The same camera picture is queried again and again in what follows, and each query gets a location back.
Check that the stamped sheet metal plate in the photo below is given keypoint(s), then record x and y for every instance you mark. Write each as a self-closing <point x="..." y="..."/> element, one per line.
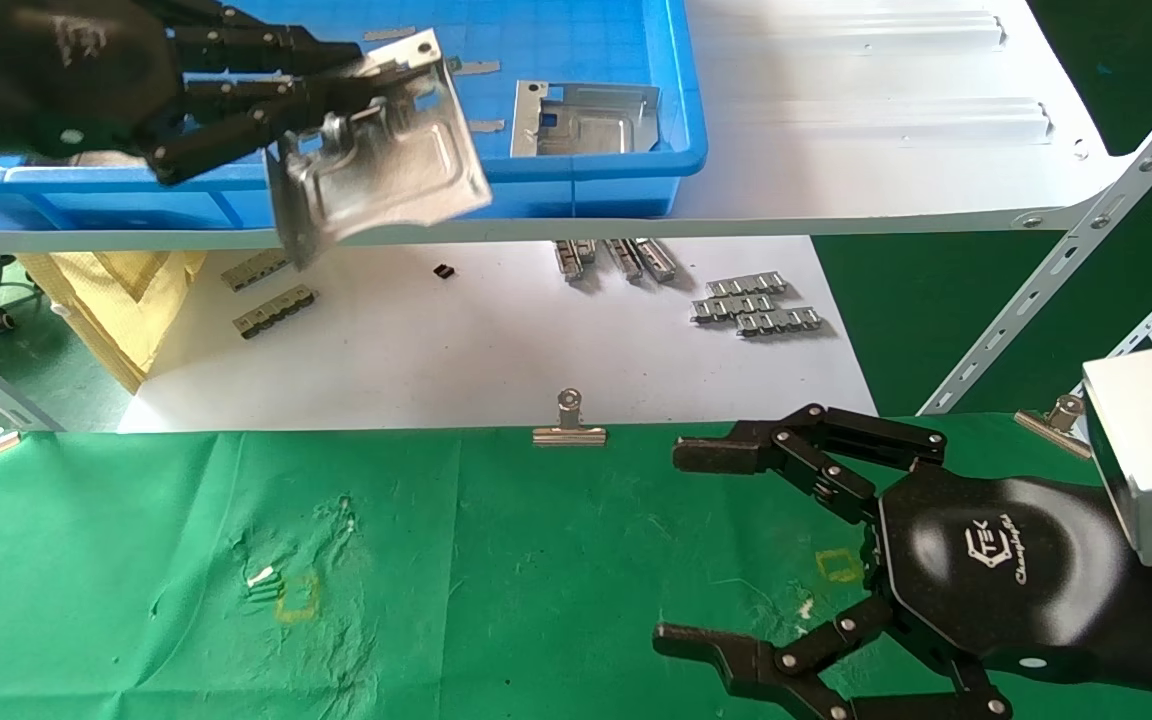
<point x="586" y="125"/>
<point x="406" y="170"/>

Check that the small black plastic piece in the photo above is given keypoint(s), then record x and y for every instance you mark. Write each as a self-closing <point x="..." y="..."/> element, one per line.
<point x="444" y="270"/>

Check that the blue plastic bin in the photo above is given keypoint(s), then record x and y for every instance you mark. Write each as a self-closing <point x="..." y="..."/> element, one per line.
<point x="586" y="30"/>

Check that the white metal shelf rack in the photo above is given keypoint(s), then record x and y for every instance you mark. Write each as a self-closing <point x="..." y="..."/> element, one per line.
<point x="886" y="120"/>

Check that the green table cloth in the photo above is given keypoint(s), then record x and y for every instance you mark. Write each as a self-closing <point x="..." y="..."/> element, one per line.
<point x="536" y="580"/>

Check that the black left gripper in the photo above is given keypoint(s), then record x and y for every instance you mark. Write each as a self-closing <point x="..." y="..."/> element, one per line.
<point x="26" y="70"/>

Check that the small ribbed metal strip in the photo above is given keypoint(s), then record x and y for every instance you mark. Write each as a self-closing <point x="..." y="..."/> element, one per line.
<point x="733" y="307"/>
<point x="746" y="283"/>
<point x="254" y="271"/>
<point x="781" y="321"/>
<point x="276" y="312"/>
<point x="574" y="260"/>
<point x="623" y="260"/>
<point x="656" y="260"/>

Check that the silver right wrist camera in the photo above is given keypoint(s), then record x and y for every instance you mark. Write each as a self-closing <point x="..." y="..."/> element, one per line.
<point x="1146" y="440"/>

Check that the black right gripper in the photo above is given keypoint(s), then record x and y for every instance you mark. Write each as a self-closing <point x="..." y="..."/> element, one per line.
<point x="996" y="570"/>

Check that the thin flat metal strip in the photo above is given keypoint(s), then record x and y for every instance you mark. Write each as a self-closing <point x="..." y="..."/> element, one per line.
<point x="390" y="34"/>
<point x="485" y="126"/>
<point x="474" y="67"/>

